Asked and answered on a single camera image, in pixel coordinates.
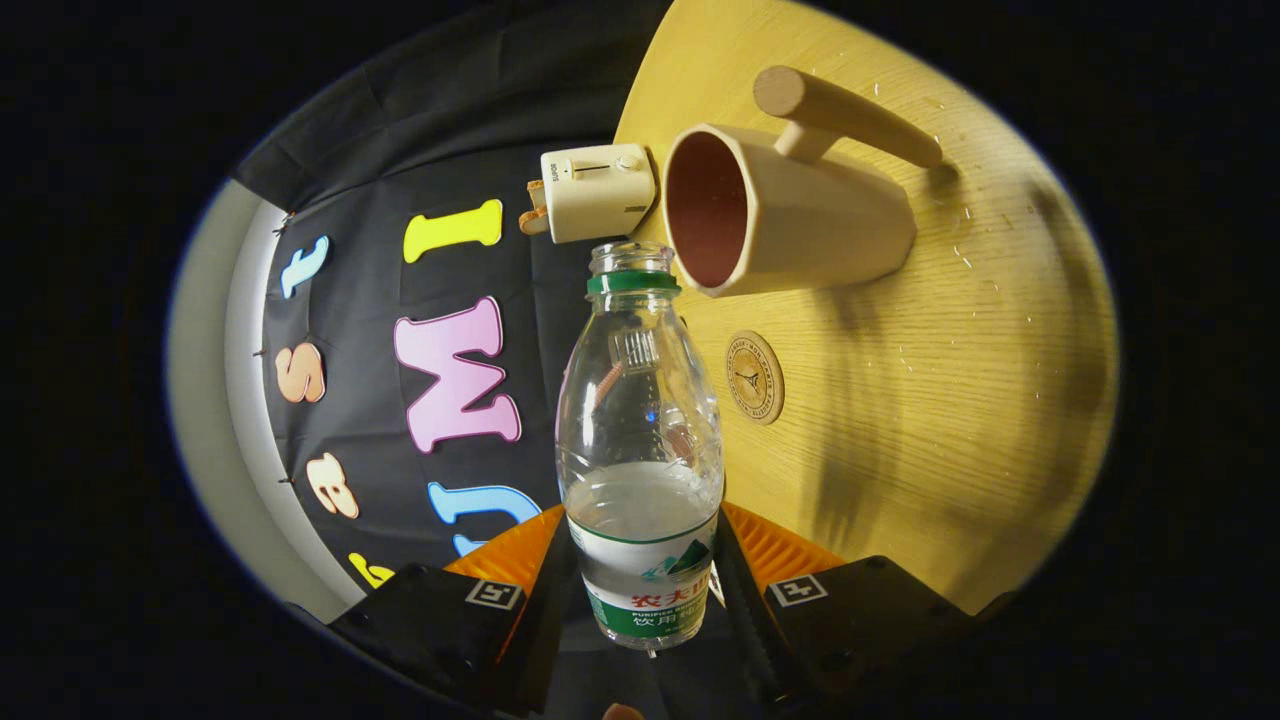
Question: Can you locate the black backdrop cloth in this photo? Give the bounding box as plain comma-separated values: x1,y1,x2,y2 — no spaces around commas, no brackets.
230,0,673,601

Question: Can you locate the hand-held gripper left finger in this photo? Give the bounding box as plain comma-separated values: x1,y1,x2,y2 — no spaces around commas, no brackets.
330,505,593,716

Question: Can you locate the clear plastic juice bottle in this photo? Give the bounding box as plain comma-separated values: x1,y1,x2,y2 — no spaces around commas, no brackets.
555,240,726,653

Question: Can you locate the round wooden coaster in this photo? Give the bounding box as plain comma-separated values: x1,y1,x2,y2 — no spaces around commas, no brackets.
726,330,786,426

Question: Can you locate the beige cup with handle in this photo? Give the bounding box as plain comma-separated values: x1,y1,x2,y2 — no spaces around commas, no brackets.
662,65,944,299

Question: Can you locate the toast slice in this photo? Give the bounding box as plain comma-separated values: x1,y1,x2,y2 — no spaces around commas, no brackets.
518,180,551,236

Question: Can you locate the cream toaster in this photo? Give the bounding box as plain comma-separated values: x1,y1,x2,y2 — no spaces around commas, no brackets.
540,143,658,245

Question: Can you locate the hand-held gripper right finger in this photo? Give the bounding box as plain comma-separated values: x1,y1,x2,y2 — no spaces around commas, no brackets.
705,500,976,711

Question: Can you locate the wooden table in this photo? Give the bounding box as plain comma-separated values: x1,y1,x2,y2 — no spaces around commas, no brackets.
612,0,1121,616

